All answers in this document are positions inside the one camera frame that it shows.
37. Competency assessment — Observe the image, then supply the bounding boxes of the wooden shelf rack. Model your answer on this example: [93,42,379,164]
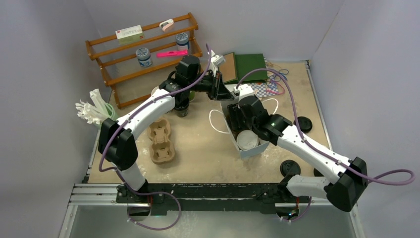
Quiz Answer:
[85,12,203,109]

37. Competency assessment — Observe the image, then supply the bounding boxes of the white cup lid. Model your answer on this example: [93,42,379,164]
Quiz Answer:
[236,130,259,151]

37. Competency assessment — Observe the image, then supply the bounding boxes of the right blue white jar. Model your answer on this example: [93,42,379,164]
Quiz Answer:
[175,32,190,51]

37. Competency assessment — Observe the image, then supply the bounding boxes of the pink white stapler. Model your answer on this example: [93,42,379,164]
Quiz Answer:
[159,19,174,32]

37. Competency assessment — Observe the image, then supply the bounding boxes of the left blue white jar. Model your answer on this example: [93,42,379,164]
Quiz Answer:
[135,47,153,67]

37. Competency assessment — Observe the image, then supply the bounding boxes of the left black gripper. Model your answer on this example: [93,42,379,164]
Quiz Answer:
[188,70,234,101]

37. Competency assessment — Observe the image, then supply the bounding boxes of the blue white jar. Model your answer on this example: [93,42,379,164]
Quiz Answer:
[175,32,190,51]
[135,47,153,67]

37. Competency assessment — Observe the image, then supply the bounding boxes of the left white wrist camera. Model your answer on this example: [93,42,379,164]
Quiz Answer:
[209,50,226,77]

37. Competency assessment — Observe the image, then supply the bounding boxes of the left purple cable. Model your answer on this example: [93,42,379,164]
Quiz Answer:
[98,43,213,231]

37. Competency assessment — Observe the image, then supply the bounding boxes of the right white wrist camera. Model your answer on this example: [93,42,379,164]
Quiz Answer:
[233,84,255,101]

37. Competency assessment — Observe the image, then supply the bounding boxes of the checkered patterned paper bag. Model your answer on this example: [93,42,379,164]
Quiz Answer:
[247,81,285,98]

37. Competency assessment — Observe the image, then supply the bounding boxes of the green straw holder cup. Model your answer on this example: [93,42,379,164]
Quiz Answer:
[105,103,119,120]

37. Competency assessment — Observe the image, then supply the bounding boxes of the purple cable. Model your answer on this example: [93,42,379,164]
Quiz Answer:
[235,68,416,224]
[98,43,213,231]

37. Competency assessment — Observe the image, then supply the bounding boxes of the white cup stack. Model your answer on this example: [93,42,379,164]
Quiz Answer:
[151,86,165,98]
[189,91,195,101]

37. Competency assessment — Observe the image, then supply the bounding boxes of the stacked black cup lids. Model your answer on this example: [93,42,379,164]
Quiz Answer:
[313,168,323,177]

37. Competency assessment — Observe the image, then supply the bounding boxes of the white wrapped straws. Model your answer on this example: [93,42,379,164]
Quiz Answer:
[75,89,112,126]

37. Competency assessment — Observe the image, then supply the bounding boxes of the pink marker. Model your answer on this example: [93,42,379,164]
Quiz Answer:
[156,50,189,58]

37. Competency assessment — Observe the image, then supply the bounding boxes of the black paper cup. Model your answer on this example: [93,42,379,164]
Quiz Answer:
[174,104,189,118]

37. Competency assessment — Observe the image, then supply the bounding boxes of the light blue paper bag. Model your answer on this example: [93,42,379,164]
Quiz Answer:
[209,102,269,159]

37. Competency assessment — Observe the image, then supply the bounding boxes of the brown pulp cup carrier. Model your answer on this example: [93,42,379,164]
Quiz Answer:
[147,118,175,164]

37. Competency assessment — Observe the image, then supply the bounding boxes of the green paper bag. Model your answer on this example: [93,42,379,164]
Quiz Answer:
[235,54,268,83]

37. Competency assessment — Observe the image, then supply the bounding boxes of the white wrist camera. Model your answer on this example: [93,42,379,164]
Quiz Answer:
[233,84,255,101]
[209,50,226,77]

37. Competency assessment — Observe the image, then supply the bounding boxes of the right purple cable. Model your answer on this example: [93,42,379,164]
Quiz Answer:
[235,68,416,224]

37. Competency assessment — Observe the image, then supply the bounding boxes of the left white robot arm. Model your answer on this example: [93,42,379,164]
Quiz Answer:
[98,54,233,203]

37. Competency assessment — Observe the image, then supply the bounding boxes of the black cup lid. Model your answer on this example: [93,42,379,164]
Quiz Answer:
[279,160,301,177]
[297,116,313,133]

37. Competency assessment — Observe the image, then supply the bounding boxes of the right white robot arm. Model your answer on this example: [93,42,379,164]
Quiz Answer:
[226,96,368,212]

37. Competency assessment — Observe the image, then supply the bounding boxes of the white green box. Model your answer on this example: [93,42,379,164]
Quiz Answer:
[115,25,144,45]

